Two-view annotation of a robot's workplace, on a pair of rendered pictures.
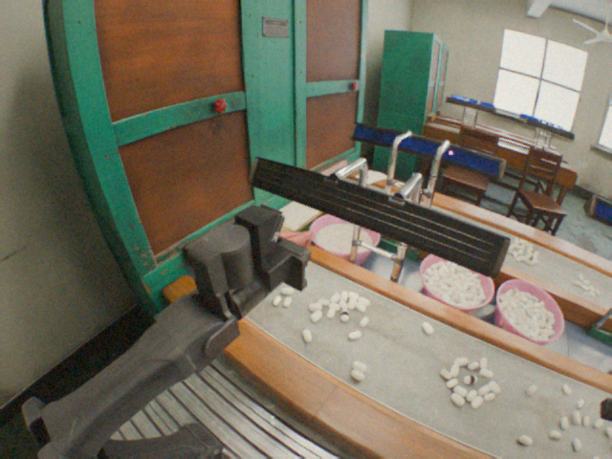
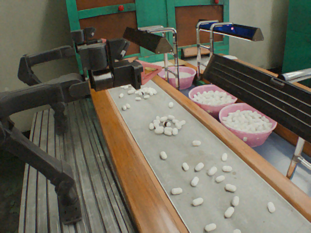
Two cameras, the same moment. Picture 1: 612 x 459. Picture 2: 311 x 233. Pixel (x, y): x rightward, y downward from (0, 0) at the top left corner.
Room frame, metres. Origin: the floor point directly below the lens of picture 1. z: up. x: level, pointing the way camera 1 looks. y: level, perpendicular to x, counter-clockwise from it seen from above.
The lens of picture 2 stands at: (-0.49, -0.83, 1.26)
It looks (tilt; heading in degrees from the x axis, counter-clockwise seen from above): 30 degrees down; 35
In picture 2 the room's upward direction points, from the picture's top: 6 degrees counter-clockwise
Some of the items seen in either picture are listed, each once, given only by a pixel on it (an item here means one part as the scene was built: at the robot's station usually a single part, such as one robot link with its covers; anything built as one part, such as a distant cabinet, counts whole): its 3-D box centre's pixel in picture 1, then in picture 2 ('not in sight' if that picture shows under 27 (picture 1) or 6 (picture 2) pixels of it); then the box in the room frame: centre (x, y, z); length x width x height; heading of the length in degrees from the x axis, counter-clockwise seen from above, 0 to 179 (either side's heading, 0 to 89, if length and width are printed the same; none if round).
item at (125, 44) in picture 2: not in sight; (121, 56); (-0.05, -0.44, 1.13); 0.07 x 0.06 x 0.11; 55
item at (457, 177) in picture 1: (467, 176); not in sight; (2.19, -1.57, 0.45); 0.44 x 0.43 x 0.91; 50
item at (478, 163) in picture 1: (425, 145); (224, 27); (0.94, -0.45, 1.08); 0.62 x 0.08 x 0.07; 53
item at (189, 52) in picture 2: (332, 171); (197, 50); (1.26, -0.13, 0.83); 0.30 x 0.06 x 0.07; 143
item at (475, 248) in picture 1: (360, 201); (141, 36); (0.50, -0.12, 1.08); 0.62 x 0.08 x 0.07; 53
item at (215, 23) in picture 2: (412, 195); (214, 55); (0.88, -0.41, 0.90); 0.20 x 0.19 x 0.45; 53
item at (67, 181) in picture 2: not in sight; (62, 179); (-0.27, -0.28, 0.77); 0.09 x 0.06 x 0.06; 55
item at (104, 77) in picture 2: not in sight; (102, 77); (-0.10, -0.40, 1.08); 0.07 x 0.06 x 0.07; 145
